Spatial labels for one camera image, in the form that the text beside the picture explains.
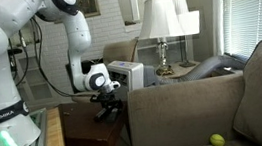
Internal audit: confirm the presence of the white portable air conditioner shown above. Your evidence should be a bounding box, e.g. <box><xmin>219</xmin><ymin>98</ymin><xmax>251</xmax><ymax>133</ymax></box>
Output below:
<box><xmin>105</xmin><ymin>56</ymin><xmax>149</xmax><ymax>104</ymax></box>

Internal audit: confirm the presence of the beige armchair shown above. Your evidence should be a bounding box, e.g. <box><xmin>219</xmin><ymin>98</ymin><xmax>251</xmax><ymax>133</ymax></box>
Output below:
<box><xmin>64</xmin><ymin>38</ymin><xmax>147</xmax><ymax>106</ymax></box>

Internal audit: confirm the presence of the white glass-door cabinet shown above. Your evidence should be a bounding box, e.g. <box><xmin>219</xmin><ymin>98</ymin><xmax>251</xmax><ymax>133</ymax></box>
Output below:
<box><xmin>12</xmin><ymin>50</ymin><xmax>75</xmax><ymax>109</ymax></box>

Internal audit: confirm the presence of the black base cable bundle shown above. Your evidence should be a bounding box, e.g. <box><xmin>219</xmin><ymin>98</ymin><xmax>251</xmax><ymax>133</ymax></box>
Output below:
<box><xmin>6</xmin><ymin>28</ymin><xmax>34</xmax><ymax>87</ymax></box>

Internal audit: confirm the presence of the framed wall picture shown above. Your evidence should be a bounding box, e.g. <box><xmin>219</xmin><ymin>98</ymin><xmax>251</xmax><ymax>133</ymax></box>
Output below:
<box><xmin>50</xmin><ymin>0</ymin><xmax>102</xmax><ymax>25</ymax></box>

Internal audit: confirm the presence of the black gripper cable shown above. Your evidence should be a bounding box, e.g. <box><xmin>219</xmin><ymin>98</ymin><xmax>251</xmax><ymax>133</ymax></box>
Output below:
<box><xmin>28</xmin><ymin>11</ymin><xmax>89</xmax><ymax>103</ymax></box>

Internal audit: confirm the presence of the black remote with grey pad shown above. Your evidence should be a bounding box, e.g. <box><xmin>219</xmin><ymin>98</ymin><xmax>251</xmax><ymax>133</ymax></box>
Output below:
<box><xmin>106</xmin><ymin>108</ymin><xmax>125</xmax><ymax>124</ymax></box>

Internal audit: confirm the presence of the grey exhaust hose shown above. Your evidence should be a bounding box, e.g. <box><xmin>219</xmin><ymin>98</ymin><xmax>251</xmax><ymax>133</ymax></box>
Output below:
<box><xmin>141</xmin><ymin>51</ymin><xmax>250</xmax><ymax>88</ymax></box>

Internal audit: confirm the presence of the dark wooden side table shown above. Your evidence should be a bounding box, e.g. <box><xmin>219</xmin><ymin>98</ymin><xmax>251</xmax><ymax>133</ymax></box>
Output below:
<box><xmin>56</xmin><ymin>95</ymin><xmax>135</xmax><ymax>146</ymax></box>

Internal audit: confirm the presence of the light wooden robot table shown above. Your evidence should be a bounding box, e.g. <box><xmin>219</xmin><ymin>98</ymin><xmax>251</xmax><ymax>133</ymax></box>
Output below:
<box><xmin>36</xmin><ymin>106</ymin><xmax>68</xmax><ymax>146</ymax></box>

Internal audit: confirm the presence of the black remote with many buttons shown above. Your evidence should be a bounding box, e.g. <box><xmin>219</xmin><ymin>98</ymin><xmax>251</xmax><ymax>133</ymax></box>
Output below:
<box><xmin>92</xmin><ymin>107</ymin><xmax>112</xmax><ymax>124</ymax></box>

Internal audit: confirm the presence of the beige fabric couch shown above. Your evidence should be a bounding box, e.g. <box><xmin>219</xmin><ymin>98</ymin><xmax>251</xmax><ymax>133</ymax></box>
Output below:
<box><xmin>121</xmin><ymin>39</ymin><xmax>262</xmax><ymax>146</ymax></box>

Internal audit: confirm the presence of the yellow-green tennis ball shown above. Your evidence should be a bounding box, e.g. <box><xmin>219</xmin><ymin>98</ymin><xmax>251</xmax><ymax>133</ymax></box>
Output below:
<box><xmin>208</xmin><ymin>132</ymin><xmax>228</xmax><ymax>146</ymax></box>

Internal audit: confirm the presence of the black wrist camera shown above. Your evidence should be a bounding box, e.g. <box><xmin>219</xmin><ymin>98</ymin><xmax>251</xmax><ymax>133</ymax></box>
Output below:
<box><xmin>88</xmin><ymin>92</ymin><xmax>105</xmax><ymax>105</ymax></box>

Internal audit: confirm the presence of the table lamp with white shade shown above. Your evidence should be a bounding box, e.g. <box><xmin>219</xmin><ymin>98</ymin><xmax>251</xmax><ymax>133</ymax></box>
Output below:
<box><xmin>133</xmin><ymin>0</ymin><xmax>190</xmax><ymax>80</ymax></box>

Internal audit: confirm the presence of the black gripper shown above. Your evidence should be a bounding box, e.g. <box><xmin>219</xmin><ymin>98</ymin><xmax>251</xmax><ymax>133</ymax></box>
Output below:
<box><xmin>99</xmin><ymin>89</ymin><xmax>126</xmax><ymax>122</ymax></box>

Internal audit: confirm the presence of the wooden end table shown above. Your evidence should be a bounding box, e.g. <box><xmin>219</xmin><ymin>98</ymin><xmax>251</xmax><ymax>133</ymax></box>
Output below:
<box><xmin>154</xmin><ymin>56</ymin><xmax>227</xmax><ymax>85</ymax></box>

